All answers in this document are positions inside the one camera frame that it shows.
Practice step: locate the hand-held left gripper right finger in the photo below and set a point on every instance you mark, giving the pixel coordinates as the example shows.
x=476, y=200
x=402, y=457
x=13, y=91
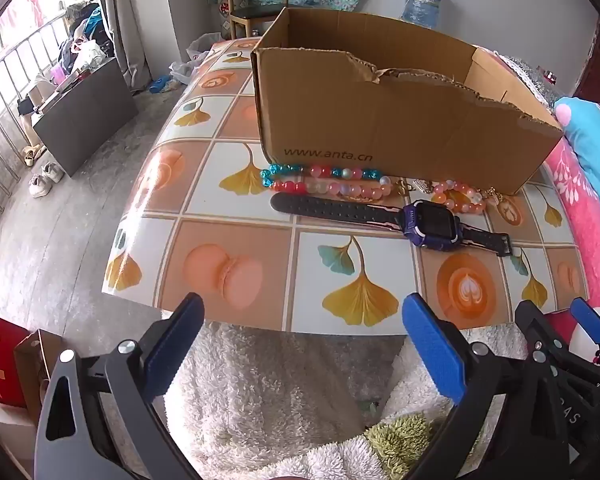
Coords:
x=432, y=350

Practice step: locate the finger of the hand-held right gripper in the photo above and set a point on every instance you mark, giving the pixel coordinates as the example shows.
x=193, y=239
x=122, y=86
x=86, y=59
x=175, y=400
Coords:
x=532, y=322
x=587, y=317

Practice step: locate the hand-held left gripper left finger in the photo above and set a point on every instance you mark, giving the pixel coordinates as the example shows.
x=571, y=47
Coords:
x=172, y=345

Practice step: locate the purple black smartwatch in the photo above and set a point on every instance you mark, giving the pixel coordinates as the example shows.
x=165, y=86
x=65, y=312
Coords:
x=430, y=222

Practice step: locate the gold ladder charm earring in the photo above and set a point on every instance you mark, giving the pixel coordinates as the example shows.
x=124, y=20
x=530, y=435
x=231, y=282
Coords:
x=495, y=196
x=422, y=186

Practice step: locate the brown cardboard box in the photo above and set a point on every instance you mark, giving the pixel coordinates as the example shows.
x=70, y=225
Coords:
x=380, y=125

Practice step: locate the green fleece garment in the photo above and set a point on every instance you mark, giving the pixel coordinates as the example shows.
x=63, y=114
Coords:
x=400, y=440

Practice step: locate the white fleece robe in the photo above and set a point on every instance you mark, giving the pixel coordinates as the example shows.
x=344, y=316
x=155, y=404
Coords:
x=260, y=390

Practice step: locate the brown paper bag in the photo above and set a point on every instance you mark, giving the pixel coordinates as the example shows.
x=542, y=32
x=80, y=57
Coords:
x=32, y=370

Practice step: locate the red gift bag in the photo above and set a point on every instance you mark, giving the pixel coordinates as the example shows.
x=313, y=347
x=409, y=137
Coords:
x=5, y=360

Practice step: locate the light blue pillow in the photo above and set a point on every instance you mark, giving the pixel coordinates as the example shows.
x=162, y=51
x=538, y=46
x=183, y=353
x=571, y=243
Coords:
x=595, y=145

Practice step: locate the beige shoe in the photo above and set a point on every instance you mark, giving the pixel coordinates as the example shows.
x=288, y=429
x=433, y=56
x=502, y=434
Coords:
x=32, y=156

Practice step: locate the dark grey cabinet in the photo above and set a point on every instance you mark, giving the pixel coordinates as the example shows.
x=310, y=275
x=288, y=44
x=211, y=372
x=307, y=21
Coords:
x=85, y=120

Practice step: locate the grey shaggy cloth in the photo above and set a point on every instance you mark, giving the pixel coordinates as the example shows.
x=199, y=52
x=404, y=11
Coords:
x=527, y=77

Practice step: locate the blue slipper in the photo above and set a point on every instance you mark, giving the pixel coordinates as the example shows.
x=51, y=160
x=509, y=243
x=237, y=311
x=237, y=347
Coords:
x=160, y=85

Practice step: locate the metal window railing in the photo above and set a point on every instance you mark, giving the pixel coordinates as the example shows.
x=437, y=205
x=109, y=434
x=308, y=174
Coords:
x=0, y=125

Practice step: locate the white plastic bag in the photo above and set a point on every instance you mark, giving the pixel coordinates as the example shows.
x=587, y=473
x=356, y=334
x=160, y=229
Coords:
x=200, y=50

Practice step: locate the pile of clothes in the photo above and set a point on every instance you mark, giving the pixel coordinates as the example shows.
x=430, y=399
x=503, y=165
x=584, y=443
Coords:
x=85, y=35

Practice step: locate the grey curtain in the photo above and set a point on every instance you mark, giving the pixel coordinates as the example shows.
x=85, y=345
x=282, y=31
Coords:
x=112, y=20

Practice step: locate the blue water jug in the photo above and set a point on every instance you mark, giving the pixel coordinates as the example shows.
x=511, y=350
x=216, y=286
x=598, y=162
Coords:
x=422, y=5

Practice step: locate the wooden chair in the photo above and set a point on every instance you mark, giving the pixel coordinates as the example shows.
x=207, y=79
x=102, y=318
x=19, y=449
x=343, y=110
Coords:
x=252, y=11

